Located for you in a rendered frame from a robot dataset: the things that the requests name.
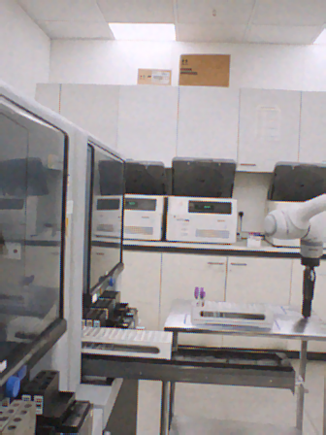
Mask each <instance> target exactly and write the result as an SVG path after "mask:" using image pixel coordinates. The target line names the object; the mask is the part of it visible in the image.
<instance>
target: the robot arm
mask: <svg viewBox="0 0 326 435"><path fill-rule="evenodd" d="M264 228H265V232H267V234H268V235H270V236H271V237H273V238H276V239H279V240H296V239H300V252H299V254H301V265H303V266H305V270H304V271H303V272H304V278H303V286H302V295H303V300H302V312H301V315H302V316H303V317H304V318H310V312H311V300H312V299H313V293H314V284H315V279H316V276H315V271H314V267H319V266H320V258H321V257H320V255H323V248H324V239H325V234H326V193H325V194H323V195H321V196H318V197H316V198H314V199H312V200H310V201H307V202H306V203H303V204H301V205H298V204H291V205H289V206H287V207H284V208H280V209H278V210H276V211H273V212H271V213H269V214H267V215H266V216H265V220H264Z"/></svg>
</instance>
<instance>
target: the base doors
mask: <svg viewBox="0 0 326 435"><path fill-rule="evenodd" d="M122 262H123V263H127V264H133V267H132V266H124V269H123V270H122V288H121V303H129V305H128V308H137V311H139V318H140V319H141V320H142V327H144V326H145V324H148V327H147V331H158V332H164V330H163V329H164V325H165V322H166V319H167V316H168V314H169V313H170V310H171V307H172V304H173V301H174V298H175V299H194V289H195V286H199V299H200V287H203V288H204V291H205V292H206V300H216V301H224V296H225V301H230V302H244V303H271V304H284V305H298V306H302V300H303V295H302V286H303V278H304V272H303V271H304V270H305V266H303V265H301V259H272V258H255V257H237V256H216V255H200V254H184V253H162V267H161V253H147V252H129V251H123V252H122ZM208 262H212V263H221V262H222V263H224V265H217V264H208ZM226 262H227V270H226ZM231 263H234V264H247V265H231ZM188 268H190V269H202V270H188ZM222 269H223V272H222V271H221V270H222ZM230 269H232V272H230V271H229V270H230ZM291 271H292V273H291ZM314 271H315V276H316V279H315V284H314V293H313V299H312V300H311V308H312V309H313V310H314V311H315V312H316V314H317V315H318V316H319V317H320V318H321V319H322V320H323V321H324V322H325V324H326V276H317V273H320V274H326V261H324V260H320V266H319V267H314ZM160 275H161V286H160ZM225 280H226V287H225ZM290 286H291V288H290ZM159 297H160V308H159ZM289 301H290V304H289ZM158 319H159V328H158ZM178 345H183V346H207V347H219V348H222V347H226V348H240V349H269V350H283V351H285V350H287V351H301V340H289V339H278V338H265V337H257V338H253V337H241V336H229V335H223V341H222V335H216V334H192V333H180V332H179V336H178ZM307 351H324V352H326V341H314V340H308V346H307Z"/></svg>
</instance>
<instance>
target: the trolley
mask: <svg viewBox="0 0 326 435"><path fill-rule="evenodd" d="M192 300H194V299H175V298H174V301H173V304H172V307H171V310H170V313H169V314H168V316H167V319H166V322H165V325H164V329H163V330H164V332H173V340H172V347H177V346H178V336H179V332H180V333H192V334H216V335H229V336H241V337H253V338H257V337H265V338H278V339H289V340H301V352H300V367H299V375H301V377H302V380H303V382H305V374H306V361H307V346H308V340H314V341H326V324H325V322H324V321H323V320H322V319H321V318H320V317H319V316H318V315H317V314H316V312H315V311H314V310H313V309H311V312H310V318H304V317H303V316H302V315H301V312H302V306H298V305H284V304H271V303H257V304H269V305H271V306H272V308H273V310H274V327H273V328H270V327H259V326H256V327H251V326H238V325H226V324H213V323H190V316H191V303H192ZM169 389H170V405H169ZM175 393H176V383H173V382H171V385H170V382H162V386H161V406H160V426H159V435H167V428H168V435H303V419H304V411H303V405H304V392H303V390H302V386H301V385H298V397H297V412H296V427H292V426H287V425H281V424H271V423H263V422H253V421H232V420H224V419H214V418H195V417H186V416H176V415H174V412H175ZM168 409H169V424H168ZM322 420H323V431H322V435H326V359H325V387H324V402H323V417H322Z"/></svg>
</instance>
